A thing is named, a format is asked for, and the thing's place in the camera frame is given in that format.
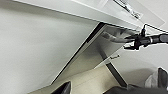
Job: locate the white two-door sink cabinet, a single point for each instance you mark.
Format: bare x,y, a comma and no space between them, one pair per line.
33,46

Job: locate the white drawer stack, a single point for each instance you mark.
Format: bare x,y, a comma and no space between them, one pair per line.
140,63

